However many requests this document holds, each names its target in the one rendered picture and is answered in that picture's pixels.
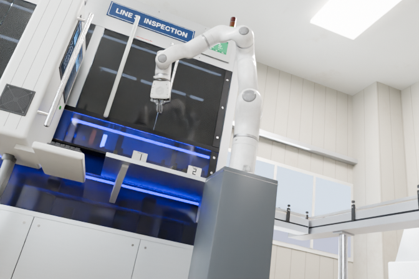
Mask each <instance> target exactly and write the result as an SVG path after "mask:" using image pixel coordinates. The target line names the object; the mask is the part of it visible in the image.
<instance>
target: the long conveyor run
mask: <svg viewBox="0 0 419 279"><path fill-rule="evenodd" d="M415 199H417V200H415ZM412 200H414V201H412ZM406 201H407V202H406ZM399 202H401V203H399ZM351 203H352V205H351V209H346V210H340V211H337V212H331V213H328V214H322V215H317V216H313V217H309V215H308V213H309V212H308V211H306V218H305V219H307V220H309V233H308V234H303V235H296V234H291V233H288V237H289V238H292V239H297V240H313V239H324V238H330V237H339V235H334V234H333V232H339V231H344V232H348V233H351V234H355V235H358V234H369V233H375V232H386V231H392V230H403V229H414V228H419V190H417V195H414V196H408V197H403V198H399V199H394V200H391V201H385V202H379V203H376V204H370V205H366V206H361V207H355V201H351ZM396 203H397V204H396ZM390 204H391V205H390ZM386 205H388V206H386ZM380 206H381V207H380ZM374 207H375V208H374ZM364 209H366V210H364ZM358 210H359V211H358ZM348 212H349V213H348ZM345 213H346V214H345ZM339 214H340V215H339ZM320 218H321V219H320ZM313 219H315V220H313Z"/></svg>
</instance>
